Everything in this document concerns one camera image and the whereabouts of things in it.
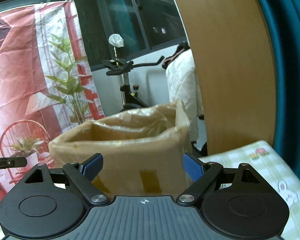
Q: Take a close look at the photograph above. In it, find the checkered cartoon bed sheet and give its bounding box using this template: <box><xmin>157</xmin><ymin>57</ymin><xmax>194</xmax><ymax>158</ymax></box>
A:
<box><xmin>197</xmin><ymin>139</ymin><xmax>300</xmax><ymax>240</ymax></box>

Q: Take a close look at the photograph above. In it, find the brown cardboard box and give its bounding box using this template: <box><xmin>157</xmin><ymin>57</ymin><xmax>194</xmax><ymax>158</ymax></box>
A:
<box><xmin>49</xmin><ymin>100</ymin><xmax>192</xmax><ymax>197</ymax></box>

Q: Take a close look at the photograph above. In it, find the black exercise bike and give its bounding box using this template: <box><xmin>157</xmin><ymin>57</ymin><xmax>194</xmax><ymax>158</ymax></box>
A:
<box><xmin>101</xmin><ymin>56</ymin><xmax>165</xmax><ymax>112</ymax></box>

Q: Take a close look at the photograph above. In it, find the red printed backdrop cloth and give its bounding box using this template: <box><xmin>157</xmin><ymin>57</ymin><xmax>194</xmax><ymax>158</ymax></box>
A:
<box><xmin>0</xmin><ymin>0</ymin><xmax>104</xmax><ymax>201</ymax></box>

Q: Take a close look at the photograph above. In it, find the white quilted blanket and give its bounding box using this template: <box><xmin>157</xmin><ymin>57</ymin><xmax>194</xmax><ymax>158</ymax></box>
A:
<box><xmin>166</xmin><ymin>49</ymin><xmax>204</xmax><ymax>141</ymax></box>

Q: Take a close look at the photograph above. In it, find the black garment with pink trim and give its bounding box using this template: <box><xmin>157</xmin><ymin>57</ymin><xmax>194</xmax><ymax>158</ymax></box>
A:
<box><xmin>161</xmin><ymin>42</ymin><xmax>190</xmax><ymax>70</ymax></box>

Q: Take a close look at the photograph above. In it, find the white cloth on pole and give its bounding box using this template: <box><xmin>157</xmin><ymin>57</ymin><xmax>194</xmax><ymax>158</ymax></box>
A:
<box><xmin>108</xmin><ymin>34</ymin><xmax>125</xmax><ymax>48</ymax></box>

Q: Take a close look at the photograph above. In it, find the wooden board panel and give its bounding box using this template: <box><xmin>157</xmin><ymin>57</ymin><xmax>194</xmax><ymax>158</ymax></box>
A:
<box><xmin>175</xmin><ymin>0</ymin><xmax>276</xmax><ymax>154</ymax></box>

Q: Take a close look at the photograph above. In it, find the dark window frame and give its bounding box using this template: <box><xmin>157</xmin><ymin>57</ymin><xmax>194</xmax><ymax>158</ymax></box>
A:
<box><xmin>0</xmin><ymin>0</ymin><xmax>186</xmax><ymax>70</ymax></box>

